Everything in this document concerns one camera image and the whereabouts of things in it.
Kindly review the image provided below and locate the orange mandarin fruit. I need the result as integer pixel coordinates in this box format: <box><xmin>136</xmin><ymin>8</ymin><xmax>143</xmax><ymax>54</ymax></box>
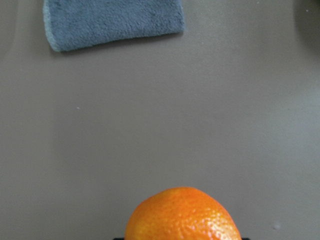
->
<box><xmin>124</xmin><ymin>187</ymin><xmax>242</xmax><ymax>240</ymax></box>

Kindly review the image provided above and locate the grey folded cloth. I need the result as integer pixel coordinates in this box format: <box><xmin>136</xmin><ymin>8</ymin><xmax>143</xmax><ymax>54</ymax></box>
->
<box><xmin>43</xmin><ymin>0</ymin><xmax>185</xmax><ymax>52</ymax></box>

